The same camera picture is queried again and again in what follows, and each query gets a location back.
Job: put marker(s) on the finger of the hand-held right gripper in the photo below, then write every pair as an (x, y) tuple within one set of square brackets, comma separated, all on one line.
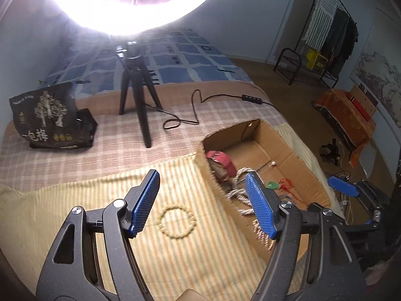
[(343, 186)]

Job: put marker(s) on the small black floor tripod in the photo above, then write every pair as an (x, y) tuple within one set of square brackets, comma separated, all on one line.
[(331, 152)]

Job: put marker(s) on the grey leaning board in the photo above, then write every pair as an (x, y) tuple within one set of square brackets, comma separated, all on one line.
[(291, 22)]

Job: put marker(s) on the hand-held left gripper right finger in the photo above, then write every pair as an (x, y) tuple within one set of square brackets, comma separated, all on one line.
[(261, 207)]

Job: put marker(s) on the black tabletop tripod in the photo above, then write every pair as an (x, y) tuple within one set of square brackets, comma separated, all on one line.
[(134, 56)]

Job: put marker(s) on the black metal shoe rack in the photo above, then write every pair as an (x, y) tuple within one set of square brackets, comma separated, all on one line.
[(286, 51)]

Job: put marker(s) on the dark green hanging garment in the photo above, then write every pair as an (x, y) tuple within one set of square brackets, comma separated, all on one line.
[(336, 34)]

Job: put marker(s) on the pink checked blanket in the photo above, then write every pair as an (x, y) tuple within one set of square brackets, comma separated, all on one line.
[(109, 138)]

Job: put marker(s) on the blue patterned bed sheet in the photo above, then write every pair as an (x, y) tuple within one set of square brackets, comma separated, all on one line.
[(188, 69)]

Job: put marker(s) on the tan fabric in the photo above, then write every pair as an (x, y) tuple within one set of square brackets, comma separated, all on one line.
[(192, 295)]

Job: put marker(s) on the wall poster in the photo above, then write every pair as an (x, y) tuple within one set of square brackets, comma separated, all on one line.
[(379, 72)]

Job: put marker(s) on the orange cloth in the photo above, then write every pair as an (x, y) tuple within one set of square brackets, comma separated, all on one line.
[(347, 119)]

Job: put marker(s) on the striped hanging cloth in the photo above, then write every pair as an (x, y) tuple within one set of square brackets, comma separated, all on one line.
[(321, 18)]

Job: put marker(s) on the red leather watch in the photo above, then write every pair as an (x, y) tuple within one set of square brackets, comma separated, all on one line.
[(227, 163)]

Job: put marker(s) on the yellow striped cloth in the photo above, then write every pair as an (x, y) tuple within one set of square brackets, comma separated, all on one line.
[(94, 194)]

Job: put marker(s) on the black printed snack bag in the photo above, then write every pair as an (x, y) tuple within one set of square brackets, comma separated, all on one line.
[(47, 116)]

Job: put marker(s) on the cardboard box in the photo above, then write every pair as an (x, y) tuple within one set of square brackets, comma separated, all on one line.
[(266, 144)]

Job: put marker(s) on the black hanging garment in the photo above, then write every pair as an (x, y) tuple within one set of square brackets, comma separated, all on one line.
[(351, 40)]

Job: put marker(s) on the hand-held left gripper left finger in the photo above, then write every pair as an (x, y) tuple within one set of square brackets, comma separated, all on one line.
[(145, 200)]

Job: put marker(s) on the flat cardboard piece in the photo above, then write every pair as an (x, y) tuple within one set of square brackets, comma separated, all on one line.
[(368, 100)]

